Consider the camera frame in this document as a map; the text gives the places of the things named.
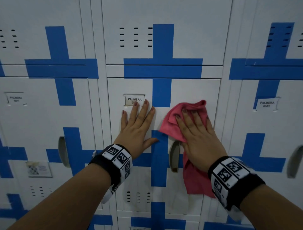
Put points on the left black marker wristband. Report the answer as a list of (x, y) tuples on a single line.
[(113, 163)]

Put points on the pink cleaning cloth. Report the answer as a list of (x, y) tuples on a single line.
[(170, 123)]

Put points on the person's right hand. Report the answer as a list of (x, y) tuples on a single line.
[(202, 147)]

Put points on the right black marker wristband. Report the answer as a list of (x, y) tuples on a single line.
[(232, 177)]

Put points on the person's right forearm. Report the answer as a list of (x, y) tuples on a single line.
[(272, 208)]

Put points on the person's left hand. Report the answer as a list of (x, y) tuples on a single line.
[(133, 137)]

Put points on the small printed paper sticker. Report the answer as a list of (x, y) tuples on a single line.
[(39, 169)]

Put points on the white locker name label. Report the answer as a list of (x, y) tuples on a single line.
[(15, 99), (132, 99), (137, 229), (267, 103)]

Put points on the person's right middle finger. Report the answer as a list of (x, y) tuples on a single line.
[(189, 121)]

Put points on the person's right little finger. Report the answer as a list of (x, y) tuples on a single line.
[(209, 126)]

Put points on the person's left middle finger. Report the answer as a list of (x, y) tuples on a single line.
[(143, 113)]

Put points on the person's left forearm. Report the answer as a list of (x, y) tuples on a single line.
[(71, 199)]

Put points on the person's left little finger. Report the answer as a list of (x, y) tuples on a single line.
[(124, 120)]

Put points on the person's left thumb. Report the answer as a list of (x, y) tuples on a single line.
[(151, 143)]

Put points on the bank of white blue lockers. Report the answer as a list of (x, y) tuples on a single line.
[(189, 35)]

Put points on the black marker wristband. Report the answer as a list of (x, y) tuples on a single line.
[(232, 177), (113, 163)]

